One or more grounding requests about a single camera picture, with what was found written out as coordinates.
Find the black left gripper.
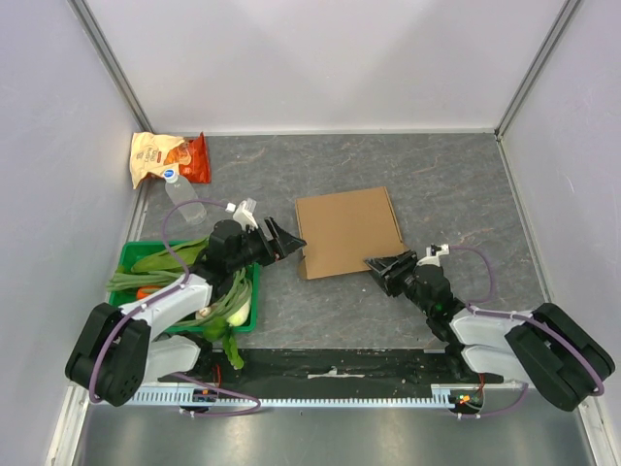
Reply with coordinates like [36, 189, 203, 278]
[228, 216, 306, 272]

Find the brown cardboard box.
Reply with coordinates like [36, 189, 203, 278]
[295, 186, 407, 280]

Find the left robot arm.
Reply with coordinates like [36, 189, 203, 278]
[65, 217, 307, 407]

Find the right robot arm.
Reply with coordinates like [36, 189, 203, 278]
[365, 245, 616, 412]

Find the white green bok choy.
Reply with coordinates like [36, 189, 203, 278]
[195, 298, 250, 327]

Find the green leafy lettuce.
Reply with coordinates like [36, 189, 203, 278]
[202, 317, 245, 370]

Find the clear plastic water bottle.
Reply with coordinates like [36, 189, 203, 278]
[163, 169, 207, 225]

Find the red chip bag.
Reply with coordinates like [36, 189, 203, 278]
[165, 133, 212, 184]

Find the orange carrot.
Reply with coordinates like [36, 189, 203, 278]
[136, 285, 161, 300]

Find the green long beans bundle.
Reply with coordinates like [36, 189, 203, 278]
[107, 265, 258, 328]

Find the green plastic crate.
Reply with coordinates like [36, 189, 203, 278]
[106, 241, 260, 333]

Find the beige chip bag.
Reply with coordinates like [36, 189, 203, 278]
[129, 132, 185, 189]

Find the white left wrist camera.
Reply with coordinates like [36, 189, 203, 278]
[225, 198, 258, 230]

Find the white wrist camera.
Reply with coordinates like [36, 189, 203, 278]
[225, 198, 258, 230]
[417, 244, 450, 267]

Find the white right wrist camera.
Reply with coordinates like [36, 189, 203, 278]
[417, 244, 450, 267]

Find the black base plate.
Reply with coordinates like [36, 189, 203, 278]
[187, 349, 481, 398]

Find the light blue cable duct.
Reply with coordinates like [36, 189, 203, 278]
[126, 383, 465, 409]

